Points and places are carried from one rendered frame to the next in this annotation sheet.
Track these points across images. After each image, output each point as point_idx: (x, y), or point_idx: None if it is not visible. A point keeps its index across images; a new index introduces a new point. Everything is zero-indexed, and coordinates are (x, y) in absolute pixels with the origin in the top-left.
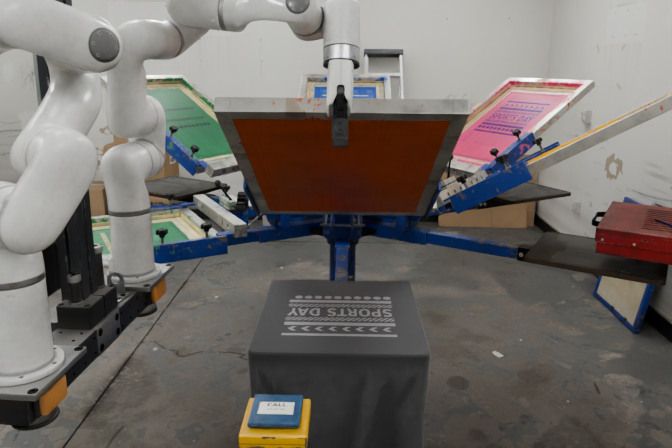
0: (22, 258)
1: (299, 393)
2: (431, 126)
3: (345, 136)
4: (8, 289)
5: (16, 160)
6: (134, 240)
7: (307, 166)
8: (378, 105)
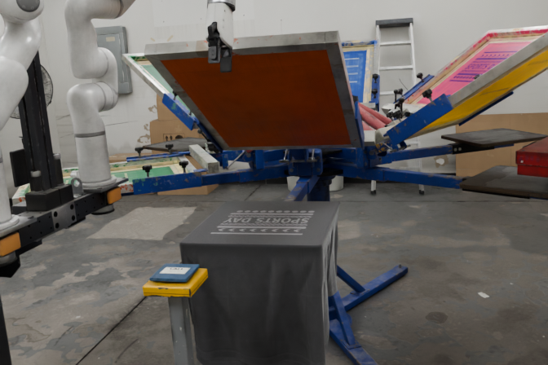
0: None
1: (219, 277)
2: (314, 55)
3: (218, 60)
4: None
5: None
6: (91, 155)
7: (236, 101)
8: (265, 41)
